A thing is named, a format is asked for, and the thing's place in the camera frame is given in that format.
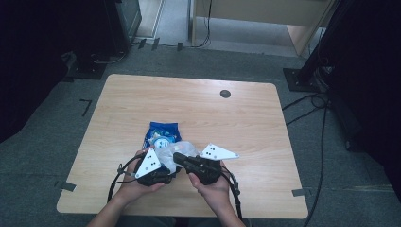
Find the looped black floor cable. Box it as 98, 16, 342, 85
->
281, 92, 330, 127

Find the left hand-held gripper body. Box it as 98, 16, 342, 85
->
134, 147, 169, 187

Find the hanging black cable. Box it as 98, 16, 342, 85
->
191, 0, 213, 49

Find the black metal stand with base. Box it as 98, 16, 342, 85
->
282, 0, 351, 94

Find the long black floor cable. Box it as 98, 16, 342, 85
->
302, 103, 329, 227

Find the black flat stand base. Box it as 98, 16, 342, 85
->
65, 51, 109, 80

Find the person's left hand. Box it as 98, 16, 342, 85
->
114, 148, 166, 206

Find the left hand-held gripper cable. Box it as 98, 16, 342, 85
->
107, 154, 145, 202

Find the right hand-held gripper cable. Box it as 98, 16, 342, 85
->
220, 165, 244, 221

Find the black angled floor tape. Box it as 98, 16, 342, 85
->
78, 98, 93, 118

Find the person's right hand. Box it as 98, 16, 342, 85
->
188, 162, 233, 217

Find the hand-held gripper cable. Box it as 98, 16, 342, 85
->
220, 165, 244, 221
107, 154, 145, 202

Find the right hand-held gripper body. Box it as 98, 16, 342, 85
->
187, 143, 240, 186

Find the white wet wipe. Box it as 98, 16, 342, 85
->
154, 140, 201, 174

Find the blue wet wipes packet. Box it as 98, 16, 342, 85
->
143, 121, 183, 178

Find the dark curtain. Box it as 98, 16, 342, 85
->
0, 0, 110, 145
321, 0, 401, 202

